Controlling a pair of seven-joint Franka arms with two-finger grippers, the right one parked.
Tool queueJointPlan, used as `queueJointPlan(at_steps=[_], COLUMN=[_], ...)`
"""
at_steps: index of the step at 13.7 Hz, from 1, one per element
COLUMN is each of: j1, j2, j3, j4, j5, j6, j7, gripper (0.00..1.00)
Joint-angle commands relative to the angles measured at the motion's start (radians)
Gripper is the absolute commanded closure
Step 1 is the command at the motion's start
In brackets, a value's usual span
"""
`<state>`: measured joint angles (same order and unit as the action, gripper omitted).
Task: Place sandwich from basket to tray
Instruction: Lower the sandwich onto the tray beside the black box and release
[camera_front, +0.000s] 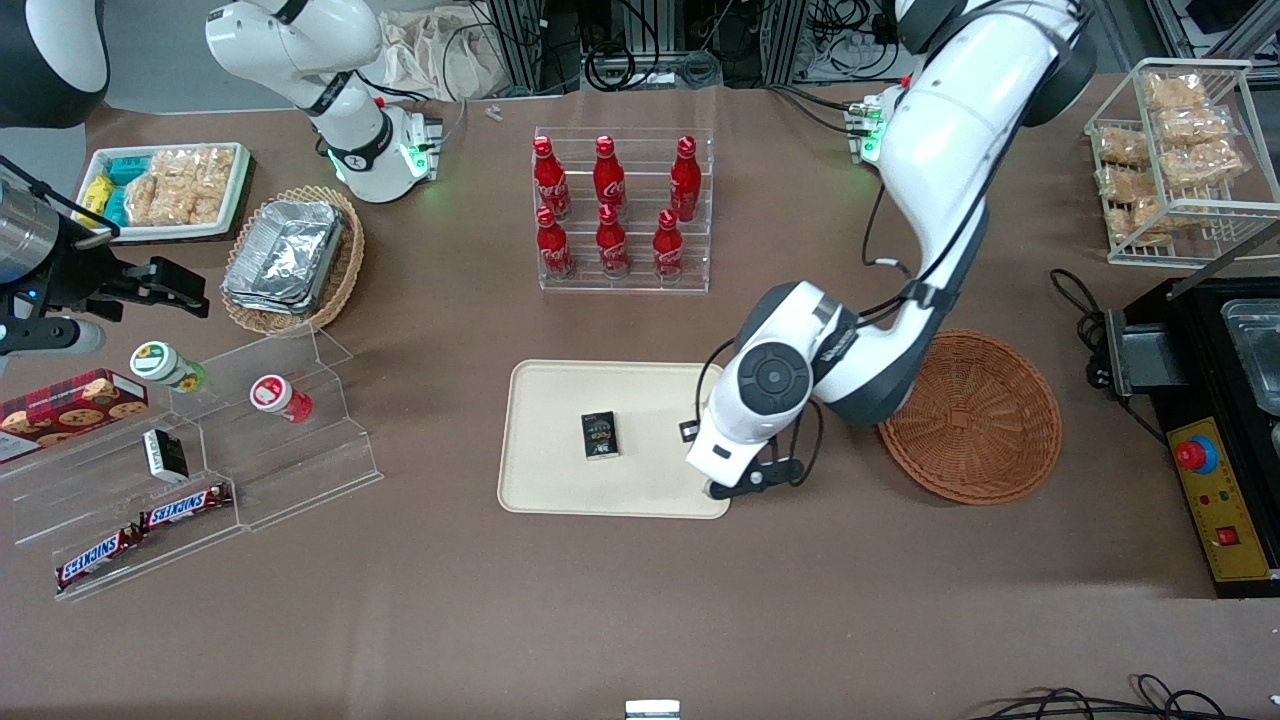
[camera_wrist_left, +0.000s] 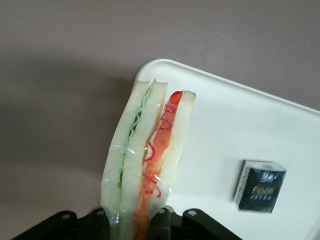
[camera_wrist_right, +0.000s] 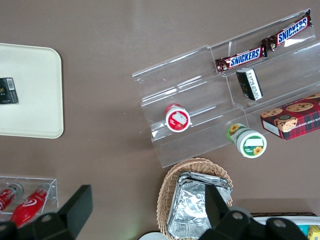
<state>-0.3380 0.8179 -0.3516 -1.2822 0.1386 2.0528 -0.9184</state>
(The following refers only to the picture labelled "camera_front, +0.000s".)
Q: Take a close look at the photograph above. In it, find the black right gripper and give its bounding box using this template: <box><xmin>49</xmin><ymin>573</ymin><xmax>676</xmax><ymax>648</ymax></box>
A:
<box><xmin>30</xmin><ymin>230</ymin><xmax>212</xmax><ymax>323</ymax></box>

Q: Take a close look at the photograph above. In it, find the white rectangular snack tray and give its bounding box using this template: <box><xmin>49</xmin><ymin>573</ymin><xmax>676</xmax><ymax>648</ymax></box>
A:
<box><xmin>77</xmin><ymin>142</ymin><xmax>253</xmax><ymax>244</ymax></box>

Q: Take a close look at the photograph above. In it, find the aluminium foil tray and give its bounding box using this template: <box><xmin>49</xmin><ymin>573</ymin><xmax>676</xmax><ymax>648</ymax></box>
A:
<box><xmin>224</xmin><ymin>199</ymin><xmax>347</xmax><ymax>306</ymax></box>
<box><xmin>222</xmin><ymin>285</ymin><xmax>315</xmax><ymax>318</ymax></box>

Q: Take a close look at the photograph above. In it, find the cream plastic tray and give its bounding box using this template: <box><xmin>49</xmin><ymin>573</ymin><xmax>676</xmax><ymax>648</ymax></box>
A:
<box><xmin>497</xmin><ymin>359</ymin><xmax>732</xmax><ymax>520</ymax></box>

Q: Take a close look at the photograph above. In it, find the oval tan wicker basket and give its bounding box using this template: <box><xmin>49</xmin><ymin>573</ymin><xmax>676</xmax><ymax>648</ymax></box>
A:
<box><xmin>220</xmin><ymin>185</ymin><xmax>366</xmax><ymax>338</ymax></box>

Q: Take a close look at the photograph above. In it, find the round brown wicker basket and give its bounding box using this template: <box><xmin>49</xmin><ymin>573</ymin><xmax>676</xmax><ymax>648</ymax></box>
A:
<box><xmin>874</xmin><ymin>329</ymin><xmax>1064</xmax><ymax>506</ymax></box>

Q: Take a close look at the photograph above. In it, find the green cup sunflower lid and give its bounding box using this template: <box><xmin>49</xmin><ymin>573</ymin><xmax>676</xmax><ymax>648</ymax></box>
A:
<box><xmin>130</xmin><ymin>341</ymin><xmax>209</xmax><ymax>395</ymax></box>

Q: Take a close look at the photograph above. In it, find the clear rice cracker bag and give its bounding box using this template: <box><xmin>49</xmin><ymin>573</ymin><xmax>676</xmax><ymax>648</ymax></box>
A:
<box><xmin>124</xmin><ymin>175</ymin><xmax>223</xmax><ymax>227</ymax></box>
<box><xmin>150</xmin><ymin>147</ymin><xmax>237</xmax><ymax>196</ymax></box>

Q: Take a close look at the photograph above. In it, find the red cup white lid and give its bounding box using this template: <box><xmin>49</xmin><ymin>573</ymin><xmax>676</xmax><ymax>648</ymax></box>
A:
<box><xmin>249</xmin><ymin>374</ymin><xmax>314</xmax><ymax>425</ymax></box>

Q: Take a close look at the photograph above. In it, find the red cookie box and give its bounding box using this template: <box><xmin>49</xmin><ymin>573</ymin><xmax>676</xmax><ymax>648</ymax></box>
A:
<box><xmin>0</xmin><ymin>369</ymin><xmax>150</xmax><ymax>464</ymax></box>

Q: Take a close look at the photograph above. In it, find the clear acrylic bottle rack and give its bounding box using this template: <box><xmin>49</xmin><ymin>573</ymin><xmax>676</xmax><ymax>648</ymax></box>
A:
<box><xmin>533</xmin><ymin>127</ymin><xmax>717</xmax><ymax>294</ymax></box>

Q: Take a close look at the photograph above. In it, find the small black white box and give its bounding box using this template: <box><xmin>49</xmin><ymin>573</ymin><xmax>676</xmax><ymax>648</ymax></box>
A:
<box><xmin>142</xmin><ymin>428</ymin><xmax>190</xmax><ymax>484</ymax></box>

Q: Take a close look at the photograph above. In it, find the red cola bottle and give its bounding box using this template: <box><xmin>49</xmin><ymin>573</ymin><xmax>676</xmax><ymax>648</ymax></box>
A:
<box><xmin>594</xmin><ymin>135</ymin><xmax>628</xmax><ymax>214</ymax></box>
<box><xmin>669</xmin><ymin>136</ymin><xmax>703</xmax><ymax>223</ymax></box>
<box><xmin>652</xmin><ymin>209</ymin><xmax>687</xmax><ymax>282</ymax></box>
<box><xmin>596</xmin><ymin>204</ymin><xmax>632</xmax><ymax>280</ymax></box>
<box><xmin>536</xmin><ymin>206</ymin><xmax>576</xmax><ymax>282</ymax></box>
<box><xmin>533</xmin><ymin>136</ymin><xmax>572</xmax><ymax>222</ymax></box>

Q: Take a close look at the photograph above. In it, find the snickers chocolate bar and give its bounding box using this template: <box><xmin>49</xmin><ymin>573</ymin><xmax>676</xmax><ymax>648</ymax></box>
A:
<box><xmin>54</xmin><ymin>526</ymin><xmax>144</xmax><ymax>592</ymax></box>
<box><xmin>139</xmin><ymin>483</ymin><xmax>234</xmax><ymax>532</ymax></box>

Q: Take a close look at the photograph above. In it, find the clear acrylic stepped stand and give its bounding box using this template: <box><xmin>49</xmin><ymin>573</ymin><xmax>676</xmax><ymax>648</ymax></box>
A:
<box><xmin>0</xmin><ymin>430</ymin><xmax>243</xmax><ymax>602</ymax></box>
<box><xmin>165</xmin><ymin>325</ymin><xmax>385</xmax><ymax>532</ymax></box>

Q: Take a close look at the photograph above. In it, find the cream cloth bag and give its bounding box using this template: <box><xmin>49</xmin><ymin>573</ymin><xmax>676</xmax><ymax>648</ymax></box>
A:
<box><xmin>378</xmin><ymin>8</ymin><xmax>503</xmax><ymax>101</ymax></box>

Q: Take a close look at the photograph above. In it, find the fried snack bag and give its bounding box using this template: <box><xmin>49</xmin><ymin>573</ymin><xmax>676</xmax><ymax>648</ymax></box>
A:
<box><xmin>1098</xmin><ymin>165</ymin><xmax>1163</xmax><ymax>205</ymax></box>
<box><xmin>1110</xmin><ymin>195</ymin><xmax>1193</xmax><ymax>247</ymax></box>
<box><xmin>1094</xmin><ymin>126</ymin><xmax>1152</xmax><ymax>169</ymax></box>
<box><xmin>1160</xmin><ymin>140</ymin><xmax>1247</xmax><ymax>190</ymax></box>
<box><xmin>1144</xmin><ymin>72</ymin><xmax>1209</xmax><ymax>112</ymax></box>
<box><xmin>1154</xmin><ymin>105</ymin><xmax>1234</xmax><ymax>147</ymax></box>

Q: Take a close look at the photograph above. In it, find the black cooking appliance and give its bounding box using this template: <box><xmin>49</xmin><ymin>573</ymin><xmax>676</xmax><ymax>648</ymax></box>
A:
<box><xmin>1125</xmin><ymin>275</ymin><xmax>1280</xmax><ymax>601</ymax></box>

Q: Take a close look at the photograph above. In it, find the yellow control panel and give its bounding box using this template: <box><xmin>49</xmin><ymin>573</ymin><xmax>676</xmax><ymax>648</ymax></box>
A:
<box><xmin>1168</xmin><ymin>417</ymin><xmax>1280</xmax><ymax>584</ymax></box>

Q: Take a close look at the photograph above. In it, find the thin dark metal bar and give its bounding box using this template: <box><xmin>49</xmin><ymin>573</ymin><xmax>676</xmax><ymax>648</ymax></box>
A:
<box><xmin>1165</xmin><ymin>215</ymin><xmax>1280</xmax><ymax>301</ymax></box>

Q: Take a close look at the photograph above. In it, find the steel appliance pan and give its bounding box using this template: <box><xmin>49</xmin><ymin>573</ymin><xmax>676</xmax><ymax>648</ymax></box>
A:
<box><xmin>1220</xmin><ymin>298</ymin><xmax>1280</xmax><ymax>417</ymax></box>

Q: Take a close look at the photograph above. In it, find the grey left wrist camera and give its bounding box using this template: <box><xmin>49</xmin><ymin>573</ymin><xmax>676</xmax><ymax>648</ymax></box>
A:
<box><xmin>704</xmin><ymin>455</ymin><xmax>808</xmax><ymax>501</ymax></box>

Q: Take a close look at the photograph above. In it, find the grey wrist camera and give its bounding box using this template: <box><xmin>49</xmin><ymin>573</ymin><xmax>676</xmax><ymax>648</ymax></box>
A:
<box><xmin>704</xmin><ymin>455</ymin><xmax>808</xmax><ymax>501</ymax></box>
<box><xmin>0</xmin><ymin>317</ymin><xmax>107</xmax><ymax>358</ymax></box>

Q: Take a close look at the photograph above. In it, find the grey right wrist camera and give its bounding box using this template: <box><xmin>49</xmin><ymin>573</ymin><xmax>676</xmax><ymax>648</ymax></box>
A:
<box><xmin>0</xmin><ymin>317</ymin><xmax>107</xmax><ymax>358</ymax></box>

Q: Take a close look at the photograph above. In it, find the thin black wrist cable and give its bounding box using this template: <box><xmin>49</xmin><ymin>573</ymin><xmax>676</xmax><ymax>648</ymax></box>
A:
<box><xmin>0</xmin><ymin>155</ymin><xmax>123</xmax><ymax>239</ymax></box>

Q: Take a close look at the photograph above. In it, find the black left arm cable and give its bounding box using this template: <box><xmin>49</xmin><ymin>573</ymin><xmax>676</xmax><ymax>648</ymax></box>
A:
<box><xmin>697</xmin><ymin>20</ymin><xmax>1063</xmax><ymax>491</ymax></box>

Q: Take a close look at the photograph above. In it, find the coiled grey hose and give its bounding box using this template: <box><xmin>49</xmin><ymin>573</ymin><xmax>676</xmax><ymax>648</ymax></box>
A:
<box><xmin>584</xmin><ymin>45</ymin><xmax>723</xmax><ymax>93</ymax></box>

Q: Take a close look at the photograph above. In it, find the aluminium frame post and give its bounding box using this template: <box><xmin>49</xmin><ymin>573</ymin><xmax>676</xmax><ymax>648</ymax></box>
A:
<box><xmin>488</xmin><ymin>0</ymin><xmax>547</xmax><ymax>97</ymax></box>
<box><xmin>762</xmin><ymin>0</ymin><xmax>813</xmax><ymax>87</ymax></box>

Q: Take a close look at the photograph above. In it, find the black appliance power cable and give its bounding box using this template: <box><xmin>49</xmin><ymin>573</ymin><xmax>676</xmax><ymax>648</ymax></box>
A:
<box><xmin>1049</xmin><ymin>268</ymin><xmax>1133</xmax><ymax>394</ymax></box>

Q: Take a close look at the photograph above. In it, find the white wire basket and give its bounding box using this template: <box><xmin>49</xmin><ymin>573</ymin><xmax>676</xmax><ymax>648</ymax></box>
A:
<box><xmin>1085</xmin><ymin>58</ymin><xmax>1280</xmax><ymax>267</ymax></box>

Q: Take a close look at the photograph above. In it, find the black cable bundle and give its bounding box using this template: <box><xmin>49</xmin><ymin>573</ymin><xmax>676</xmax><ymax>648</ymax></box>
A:
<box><xmin>965</xmin><ymin>673</ymin><xmax>1280</xmax><ymax>720</ymax></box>

